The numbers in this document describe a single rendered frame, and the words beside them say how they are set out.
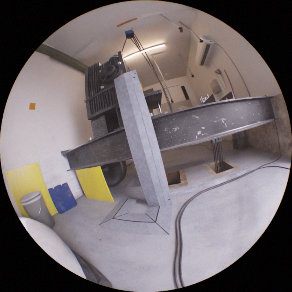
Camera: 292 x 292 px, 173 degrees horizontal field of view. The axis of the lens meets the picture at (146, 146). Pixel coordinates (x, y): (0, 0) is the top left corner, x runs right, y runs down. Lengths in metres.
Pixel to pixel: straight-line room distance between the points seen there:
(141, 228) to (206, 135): 0.78
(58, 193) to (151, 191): 1.02
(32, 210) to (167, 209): 1.14
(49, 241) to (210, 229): 0.65
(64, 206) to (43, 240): 1.00
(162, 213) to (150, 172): 0.31
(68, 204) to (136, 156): 1.03
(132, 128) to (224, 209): 0.80
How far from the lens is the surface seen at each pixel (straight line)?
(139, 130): 0.61
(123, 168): 1.23
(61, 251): 0.35
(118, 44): 2.76
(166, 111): 3.88
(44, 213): 1.13
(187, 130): 0.74
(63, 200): 1.30
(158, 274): 0.53
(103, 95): 1.02
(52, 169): 1.44
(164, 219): 0.68
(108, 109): 0.90
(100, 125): 0.97
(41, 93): 1.85
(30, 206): 1.09
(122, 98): 0.71
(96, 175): 1.04
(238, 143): 1.84
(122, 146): 0.84
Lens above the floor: 0.52
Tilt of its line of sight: 3 degrees down
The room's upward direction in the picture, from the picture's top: 15 degrees counter-clockwise
